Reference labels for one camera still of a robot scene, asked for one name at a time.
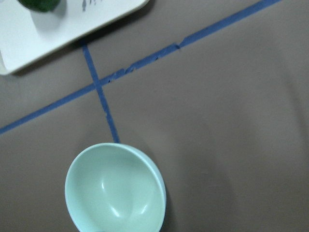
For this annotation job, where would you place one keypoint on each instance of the mint green bowl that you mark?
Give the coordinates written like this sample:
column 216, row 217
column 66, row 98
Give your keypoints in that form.
column 114, row 187

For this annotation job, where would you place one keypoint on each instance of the cream rabbit tray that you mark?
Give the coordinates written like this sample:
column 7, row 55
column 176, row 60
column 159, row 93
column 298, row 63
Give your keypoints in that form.
column 27, row 36

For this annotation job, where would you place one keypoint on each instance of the green avocado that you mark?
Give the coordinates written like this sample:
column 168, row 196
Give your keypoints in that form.
column 40, row 5

